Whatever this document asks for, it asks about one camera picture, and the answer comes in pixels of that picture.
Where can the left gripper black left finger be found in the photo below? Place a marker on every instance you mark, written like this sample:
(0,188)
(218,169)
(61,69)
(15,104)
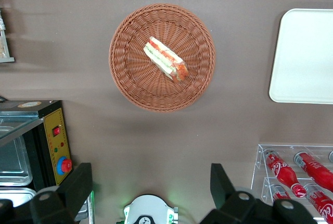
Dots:
(65,198)

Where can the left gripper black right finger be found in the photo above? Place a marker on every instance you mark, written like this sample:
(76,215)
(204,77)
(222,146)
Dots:
(234,200)

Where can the triangle sandwich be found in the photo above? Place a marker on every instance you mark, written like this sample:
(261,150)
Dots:
(166,58)

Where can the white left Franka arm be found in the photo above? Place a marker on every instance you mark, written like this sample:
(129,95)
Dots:
(151,208)

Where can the round brown wicker basket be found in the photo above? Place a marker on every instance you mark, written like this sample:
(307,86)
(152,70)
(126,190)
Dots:
(135,78)

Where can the grey snack tray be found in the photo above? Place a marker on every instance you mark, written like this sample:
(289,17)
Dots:
(5,60)

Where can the cream plastic tray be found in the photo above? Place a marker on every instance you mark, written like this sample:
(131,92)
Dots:
(304,57)

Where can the red cola bottle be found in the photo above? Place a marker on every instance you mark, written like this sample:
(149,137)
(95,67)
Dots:
(316,169)
(279,192)
(282,172)
(321,203)

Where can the steel food pan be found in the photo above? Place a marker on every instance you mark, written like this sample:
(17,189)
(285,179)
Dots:
(15,195)
(11,161)

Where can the clear acrylic bottle rack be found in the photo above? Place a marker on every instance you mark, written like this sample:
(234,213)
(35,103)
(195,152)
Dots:
(260,156)

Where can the black glass food warmer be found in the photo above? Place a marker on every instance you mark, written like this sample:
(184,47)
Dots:
(56,140)

